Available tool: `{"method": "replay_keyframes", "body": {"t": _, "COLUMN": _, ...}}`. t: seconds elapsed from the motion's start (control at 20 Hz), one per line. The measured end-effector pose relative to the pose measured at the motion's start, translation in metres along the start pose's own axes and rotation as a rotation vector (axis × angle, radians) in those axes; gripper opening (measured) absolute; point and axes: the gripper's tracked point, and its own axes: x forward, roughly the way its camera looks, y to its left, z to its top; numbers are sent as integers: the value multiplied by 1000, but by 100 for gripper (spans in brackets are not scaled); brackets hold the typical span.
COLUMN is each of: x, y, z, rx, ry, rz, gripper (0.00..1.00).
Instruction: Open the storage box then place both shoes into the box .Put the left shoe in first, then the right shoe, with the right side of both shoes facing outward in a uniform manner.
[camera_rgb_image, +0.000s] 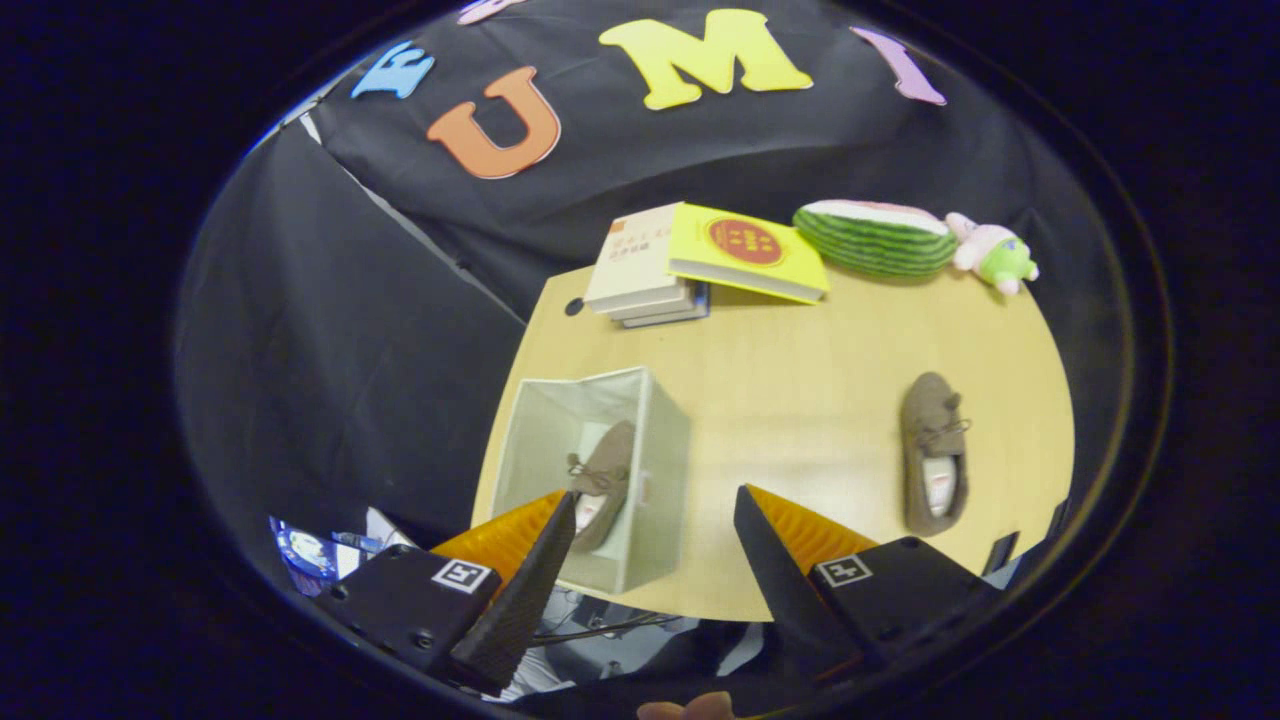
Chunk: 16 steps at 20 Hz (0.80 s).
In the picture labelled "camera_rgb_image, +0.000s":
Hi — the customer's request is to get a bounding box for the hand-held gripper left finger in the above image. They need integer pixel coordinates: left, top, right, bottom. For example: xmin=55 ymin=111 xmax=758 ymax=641
xmin=318 ymin=490 xmax=579 ymax=698

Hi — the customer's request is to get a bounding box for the black cable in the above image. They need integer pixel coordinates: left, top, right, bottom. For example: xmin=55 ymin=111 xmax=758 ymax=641
xmin=535 ymin=612 xmax=691 ymax=643

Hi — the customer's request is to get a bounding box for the watermelon slice plush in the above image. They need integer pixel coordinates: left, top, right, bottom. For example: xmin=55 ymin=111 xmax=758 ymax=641
xmin=793 ymin=200 xmax=959 ymax=279

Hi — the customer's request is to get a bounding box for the pale green fabric storage box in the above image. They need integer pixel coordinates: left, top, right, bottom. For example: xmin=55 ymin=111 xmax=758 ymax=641
xmin=490 ymin=366 xmax=693 ymax=596

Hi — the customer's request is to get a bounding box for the pink and green plush toy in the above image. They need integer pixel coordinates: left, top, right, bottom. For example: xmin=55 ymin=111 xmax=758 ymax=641
xmin=945 ymin=212 xmax=1041 ymax=297

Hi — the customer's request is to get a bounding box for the beige book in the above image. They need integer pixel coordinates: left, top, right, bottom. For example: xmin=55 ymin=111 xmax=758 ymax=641
xmin=584 ymin=203 xmax=693 ymax=316

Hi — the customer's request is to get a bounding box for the white book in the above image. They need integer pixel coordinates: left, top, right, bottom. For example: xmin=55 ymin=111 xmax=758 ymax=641
xmin=610 ymin=290 xmax=701 ymax=323

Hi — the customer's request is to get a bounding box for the blue printed packet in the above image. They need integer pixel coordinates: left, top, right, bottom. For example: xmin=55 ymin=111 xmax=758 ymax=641
xmin=268 ymin=515 xmax=346 ymax=598

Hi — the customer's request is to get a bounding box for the yellow book with red circle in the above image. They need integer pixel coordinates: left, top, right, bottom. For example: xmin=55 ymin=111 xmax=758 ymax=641
xmin=667 ymin=202 xmax=831 ymax=305

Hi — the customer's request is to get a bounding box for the blue book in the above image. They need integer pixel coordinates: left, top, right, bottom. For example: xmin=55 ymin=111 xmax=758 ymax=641
xmin=622 ymin=283 xmax=712 ymax=329

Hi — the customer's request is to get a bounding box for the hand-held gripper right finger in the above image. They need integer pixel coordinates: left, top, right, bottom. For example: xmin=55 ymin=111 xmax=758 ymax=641
xmin=733 ymin=484 xmax=1004 ymax=681

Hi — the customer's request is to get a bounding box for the brown fuzzy shoe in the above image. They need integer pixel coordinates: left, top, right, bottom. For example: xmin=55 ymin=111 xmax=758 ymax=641
xmin=565 ymin=420 xmax=638 ymax=553
xmin=899 ymin=372 xmax=973 ymax=538

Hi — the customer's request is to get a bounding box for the person's dark clothing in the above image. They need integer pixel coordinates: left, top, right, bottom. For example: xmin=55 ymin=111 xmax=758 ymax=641
xmin=600 ymin=620 xmax=776 ymax=701

